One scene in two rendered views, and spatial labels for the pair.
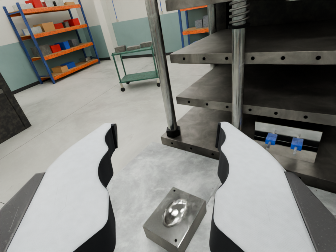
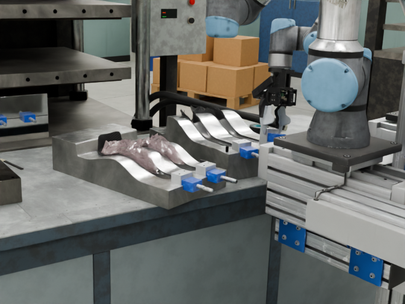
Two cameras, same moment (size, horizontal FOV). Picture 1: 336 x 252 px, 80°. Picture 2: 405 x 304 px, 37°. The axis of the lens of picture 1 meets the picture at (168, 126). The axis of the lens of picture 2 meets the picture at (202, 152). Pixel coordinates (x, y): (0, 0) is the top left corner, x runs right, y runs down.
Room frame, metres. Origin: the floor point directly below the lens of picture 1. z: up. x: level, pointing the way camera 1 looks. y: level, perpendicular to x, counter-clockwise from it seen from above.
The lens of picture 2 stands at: (-0.55, 1.41, 1.42)
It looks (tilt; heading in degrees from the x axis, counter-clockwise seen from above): 16 degrees down; 286
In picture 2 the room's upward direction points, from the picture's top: 2 degrees clockwise
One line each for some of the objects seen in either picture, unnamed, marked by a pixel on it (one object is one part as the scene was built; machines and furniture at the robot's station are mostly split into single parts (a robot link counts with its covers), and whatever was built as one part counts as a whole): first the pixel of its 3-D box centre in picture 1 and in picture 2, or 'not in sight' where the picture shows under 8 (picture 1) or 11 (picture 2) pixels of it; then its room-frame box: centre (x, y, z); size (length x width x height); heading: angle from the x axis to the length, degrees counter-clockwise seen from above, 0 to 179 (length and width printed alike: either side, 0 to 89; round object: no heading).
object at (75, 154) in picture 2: not in sight; (137, 161); (0.14, -0.27, 0.85); 0.50 x 0.26 x 0.11; 157
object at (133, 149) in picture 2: not in sight; (139, 147); (0.13, -0.27, 0.90); 0.26 x 0.18 x 0.08; 157
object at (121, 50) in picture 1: (139, 64); not in sight; (4.68, 0.38, 0.50); 0.98 x 0.55 x 1.01; 82
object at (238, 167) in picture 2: not in sight; (216, 137); (-0.02, -0.60, 0.87); 0.50 x 0.26 x 0.14; 140
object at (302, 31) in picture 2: not in sight; (314, 40); (-0.34, -0.54, 1.23); 0.11 x 0.11 x 0.08; 10
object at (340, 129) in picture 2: not in sight; (339, 120); (-0.47, -0.07, 1.09); 0.15 x 0.15 x 0.10
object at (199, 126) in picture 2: not in sight; (217, 125); (-0.03, -0.58, 0.92); 0.35 x 0.16 x 0.09; 140
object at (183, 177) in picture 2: not in sight; (194, 185); (-0.09, -0.12, 0.85); 0.13 x 0.05 x 0.05; 157
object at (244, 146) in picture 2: not in sight; (250, 153); (-0.19, -0.38, 0.89); 0.13 x 0.05 x 0.05; 140
